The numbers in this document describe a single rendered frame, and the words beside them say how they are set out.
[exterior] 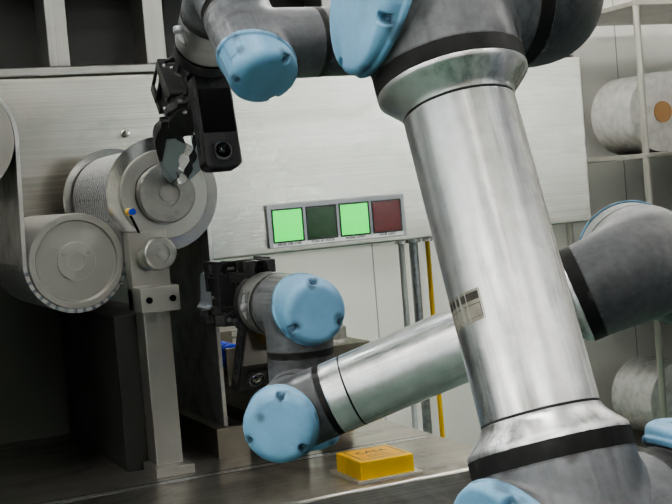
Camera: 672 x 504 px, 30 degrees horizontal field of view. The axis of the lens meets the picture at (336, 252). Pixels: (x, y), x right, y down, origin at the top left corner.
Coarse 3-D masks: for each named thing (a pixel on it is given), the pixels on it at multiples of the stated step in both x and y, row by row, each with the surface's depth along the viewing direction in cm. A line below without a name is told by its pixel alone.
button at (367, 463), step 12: (384, 444) 153; (336, 456) 150; (348, 456) 148; (360, 456) 147; (372, 456) 146; (384, 456) 146; (396, 456) 146; (408, 456) 146; (348, 468) 147; (360, 468) 144; (372, 468) 145; (384, 468) 145; (396, 468) 146; (408, 468) 146
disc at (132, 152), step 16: (144, 144) 160; (128, 160) 159; (112, 176) 159; (208, 176) 164; (112, 192) 159; (208, 192) 164; (112, 208) 159; (208, 208) 164; (128, 224) 160; (208, 224) 164; (176, 240) 162; (192, 240) 163
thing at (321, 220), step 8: (312, 208) 205; (320, 208) 206; (328, 208) 206; (312, 216) 205; (320, 216) 206; (328, 216) 206; (312, 224) 205; (320, 224) 206; (328, 224) 206; (312, 232) 205; (320, 232) 206; (328, 232) 206; (336, 232) 207
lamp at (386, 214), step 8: (376, 208) 210; (384, 208) 210; (392, 208) 211; (376, 216) 210; (384, 216) 210; (392, 216) 211; (376, 224) 210; (384, 224) 210; (392, 224) 211; (400, 224) 212
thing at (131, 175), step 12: (144, 156) 160; (156, 156) 160; (180, 156) 162; (132, 168) 159; (144, 168) 160; (132, 180) 159; (192, 180) 162; (204, 180) 163; (120, 192) 158; (132, 192) 159; (204, 192) 163; (132, 204) 159; (204, 204) 163; (132, 216) 159; (144, 216) 160; (192, 216) 162; (144, 228) 160; (156, 228) 160; (168, 228) 161; (180, 228) 162
